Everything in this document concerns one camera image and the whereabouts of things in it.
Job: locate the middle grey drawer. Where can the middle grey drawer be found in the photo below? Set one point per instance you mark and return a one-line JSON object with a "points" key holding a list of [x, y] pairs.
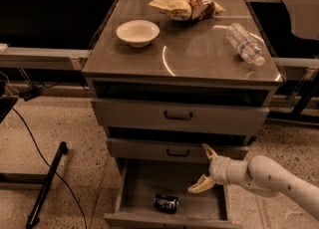
{"points": [[157, 150]]}

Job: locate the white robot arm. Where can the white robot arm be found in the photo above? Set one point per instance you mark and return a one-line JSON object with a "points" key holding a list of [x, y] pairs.
{"points": [[260, 175]]}

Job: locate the blue pepsi can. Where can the blue pepsi can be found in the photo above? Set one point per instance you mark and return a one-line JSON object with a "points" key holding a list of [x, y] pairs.
{"points": [[166, 203]]}

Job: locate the black table leg base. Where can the black table leg base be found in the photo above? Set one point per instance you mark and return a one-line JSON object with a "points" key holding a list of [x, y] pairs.
{"points": [[44, 180]]}

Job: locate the open bottom grey drawer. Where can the open bottom grey drawer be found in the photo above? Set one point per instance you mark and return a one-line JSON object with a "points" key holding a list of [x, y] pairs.
{"points": [[143, 180]]}

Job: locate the grey drawer cabinet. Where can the grey drawer cabinet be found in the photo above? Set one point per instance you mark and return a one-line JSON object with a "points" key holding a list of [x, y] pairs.
{"points": [[188, 63]]}

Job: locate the yellow brown chip bag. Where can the yellow brown chip bag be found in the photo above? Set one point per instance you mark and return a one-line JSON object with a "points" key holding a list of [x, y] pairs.
{"points": [[188, 10]]}

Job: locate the top grey drawer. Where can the top grey drawer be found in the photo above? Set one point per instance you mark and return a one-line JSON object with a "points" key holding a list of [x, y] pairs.
{"points": [[179, 117]]}

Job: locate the clear plastic water bottle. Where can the clear plastic water bottle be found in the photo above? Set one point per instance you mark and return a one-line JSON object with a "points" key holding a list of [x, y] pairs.
{"points": [[245, 45]]}

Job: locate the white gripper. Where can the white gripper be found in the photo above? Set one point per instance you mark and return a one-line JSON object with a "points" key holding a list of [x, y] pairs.
{"points": [[219, 170]]}

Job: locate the white bowl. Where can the white bowl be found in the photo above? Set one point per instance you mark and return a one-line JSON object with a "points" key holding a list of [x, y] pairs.
{"points": [[138, 33]]}

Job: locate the grey desk rail left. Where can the grey desk rail left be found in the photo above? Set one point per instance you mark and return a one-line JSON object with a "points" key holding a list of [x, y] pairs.
{"points": [[45, 59]]}

